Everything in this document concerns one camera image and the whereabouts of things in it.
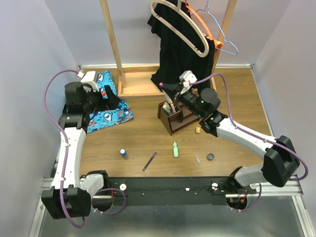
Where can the beige wooden hanger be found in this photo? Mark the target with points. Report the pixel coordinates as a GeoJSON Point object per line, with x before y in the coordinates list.
{"type": "Point", "coordinates": [180, 25]}

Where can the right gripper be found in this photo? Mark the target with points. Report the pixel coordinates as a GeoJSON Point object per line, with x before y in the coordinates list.
{"type": "Point", "coordinates": [172, 87]}

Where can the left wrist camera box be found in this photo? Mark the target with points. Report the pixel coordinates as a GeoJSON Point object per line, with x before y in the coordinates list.
{"type": "Point", "coordinates": [89, 81]}

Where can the round dark cap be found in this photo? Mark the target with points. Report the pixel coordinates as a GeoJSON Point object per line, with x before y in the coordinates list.
{"type": "Point", "coordinates": [210, 157]}

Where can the wooden clothes rack frame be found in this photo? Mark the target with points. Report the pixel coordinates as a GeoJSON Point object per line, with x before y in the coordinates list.
{"type": "Point", "coordinates": [133, 81]}

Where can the pink red pen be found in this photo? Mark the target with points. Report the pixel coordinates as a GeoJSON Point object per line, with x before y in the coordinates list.
{"type": "Point", "coordinates": [171, 105]}

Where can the brown wooden desk organizer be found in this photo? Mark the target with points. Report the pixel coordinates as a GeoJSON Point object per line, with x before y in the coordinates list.
{"type": "Point", "coordinates": [174, 122]}

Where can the purple thin pen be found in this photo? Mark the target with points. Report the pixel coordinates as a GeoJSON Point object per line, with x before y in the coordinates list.
{"type": "Point", "coordinates": [149, 161]}

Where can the orange plastic hanger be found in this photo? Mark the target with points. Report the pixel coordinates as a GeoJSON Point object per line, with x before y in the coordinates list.
{"type": "Point", "coordinates": [208, 34]}

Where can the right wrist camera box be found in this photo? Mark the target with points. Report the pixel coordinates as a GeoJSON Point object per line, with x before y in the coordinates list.
{"type": "Point", "coordinates": [188, 76]}

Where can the blue wire hanger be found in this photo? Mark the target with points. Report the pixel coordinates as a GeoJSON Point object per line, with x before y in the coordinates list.
{"type": "Point", "coordinates": [223, 26]}

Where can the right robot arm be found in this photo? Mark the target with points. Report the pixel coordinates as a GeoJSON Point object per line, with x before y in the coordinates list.
{"type": "Point", "coordinates": [279, 162]}

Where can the small clear tube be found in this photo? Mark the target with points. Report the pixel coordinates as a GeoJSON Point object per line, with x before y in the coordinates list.
{"type": "Point", "coordinates": [197, 160]}

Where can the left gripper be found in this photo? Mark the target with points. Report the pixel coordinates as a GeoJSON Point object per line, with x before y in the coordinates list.
{"type": "Point", "coordinates": [111, 102]}

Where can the blue shark print cloth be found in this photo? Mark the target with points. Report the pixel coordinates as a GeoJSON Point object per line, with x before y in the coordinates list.
{"type": "Point", "coordinates": [108, 118]}

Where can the mint green highlighter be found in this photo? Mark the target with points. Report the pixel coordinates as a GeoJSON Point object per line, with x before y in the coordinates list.
{"type": "Point", "coordinates": [170, 109]}

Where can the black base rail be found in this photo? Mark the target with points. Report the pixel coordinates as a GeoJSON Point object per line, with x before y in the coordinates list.
{"type": "Point", "coordinates": [150, 191]}

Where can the blue small bottle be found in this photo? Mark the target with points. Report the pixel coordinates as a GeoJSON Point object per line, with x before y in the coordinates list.
{"type": "Point", "coordinates": [123, 153]}

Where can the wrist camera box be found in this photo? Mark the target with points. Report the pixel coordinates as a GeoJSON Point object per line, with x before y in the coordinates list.
{"type": "Point", "coordinates": [188, 76]}
{"type": "Point", "coordinates": [89, 81]}

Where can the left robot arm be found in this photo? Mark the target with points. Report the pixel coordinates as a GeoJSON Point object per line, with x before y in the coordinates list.
{"type": "Point", "coordinates": [68, 196]}

